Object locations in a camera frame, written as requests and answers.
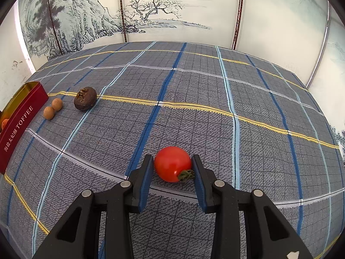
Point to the tan longan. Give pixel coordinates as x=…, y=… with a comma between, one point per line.
x=57, y=104
x=49, y=112

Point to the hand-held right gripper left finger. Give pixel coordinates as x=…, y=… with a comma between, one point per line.
x=144, y=186

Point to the painted landscape folding screen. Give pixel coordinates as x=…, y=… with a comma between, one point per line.
x=80, y=19

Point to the red cherry tomato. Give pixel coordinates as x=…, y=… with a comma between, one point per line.
x=172, y=162

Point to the dark brown water chestnut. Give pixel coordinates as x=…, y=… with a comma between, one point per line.
x=85, y=99

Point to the red tin with gold inside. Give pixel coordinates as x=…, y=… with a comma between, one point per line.
x=18, y=129

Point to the orange tangerine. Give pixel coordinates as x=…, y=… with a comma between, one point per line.
x=4, y=124

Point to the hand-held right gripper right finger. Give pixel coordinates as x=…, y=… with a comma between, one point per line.
x=200, y=186

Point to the grey plaid tablecloth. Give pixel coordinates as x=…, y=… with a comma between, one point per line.
x=242, y=99

